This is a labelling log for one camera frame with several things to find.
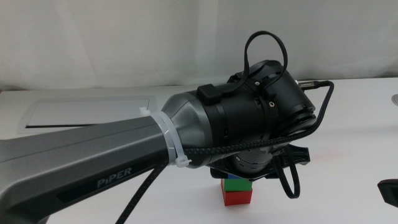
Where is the green cube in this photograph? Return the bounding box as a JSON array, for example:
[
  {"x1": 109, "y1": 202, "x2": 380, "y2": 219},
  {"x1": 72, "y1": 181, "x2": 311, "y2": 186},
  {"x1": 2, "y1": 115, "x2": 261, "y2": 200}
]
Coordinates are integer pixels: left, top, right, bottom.
[{"x1": 221, "y1": 177, "x2": 254, "y2": 192}]

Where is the red cube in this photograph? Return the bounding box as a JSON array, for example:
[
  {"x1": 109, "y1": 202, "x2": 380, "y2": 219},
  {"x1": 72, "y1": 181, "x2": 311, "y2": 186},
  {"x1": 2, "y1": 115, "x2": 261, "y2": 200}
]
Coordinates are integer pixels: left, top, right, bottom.
[{"x1": 221, "y1": 189, "x2": 253, "y2": 207}]

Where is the white zip tie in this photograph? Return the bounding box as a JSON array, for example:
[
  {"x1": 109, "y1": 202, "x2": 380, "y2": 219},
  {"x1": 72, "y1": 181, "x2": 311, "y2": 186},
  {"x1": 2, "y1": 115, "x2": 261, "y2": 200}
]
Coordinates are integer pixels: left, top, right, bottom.
[{"x1": 139, "y1": 107, "x2": 193, "y2": 168}]

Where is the white fabric curtain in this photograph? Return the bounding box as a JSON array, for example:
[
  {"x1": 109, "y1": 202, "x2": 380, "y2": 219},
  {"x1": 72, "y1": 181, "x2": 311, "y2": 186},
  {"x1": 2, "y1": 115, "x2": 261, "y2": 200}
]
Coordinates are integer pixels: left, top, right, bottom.
[{"x1": 0, "y1": 0, "x2": 398, "y2": 91}]

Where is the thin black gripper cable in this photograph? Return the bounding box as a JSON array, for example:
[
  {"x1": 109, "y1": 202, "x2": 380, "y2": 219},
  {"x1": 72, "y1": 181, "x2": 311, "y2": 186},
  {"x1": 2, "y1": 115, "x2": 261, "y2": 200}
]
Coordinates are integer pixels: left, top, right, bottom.
[{"x1": 272, "y1": 145, "x2": 302, "y2": 200}]

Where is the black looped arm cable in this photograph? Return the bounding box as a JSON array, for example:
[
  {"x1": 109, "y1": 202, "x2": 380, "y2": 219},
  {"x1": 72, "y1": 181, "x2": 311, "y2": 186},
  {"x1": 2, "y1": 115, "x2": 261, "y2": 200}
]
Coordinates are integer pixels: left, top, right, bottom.
[{"x1": 243, "y1": 30, "x2": 289, "y2": 94}]

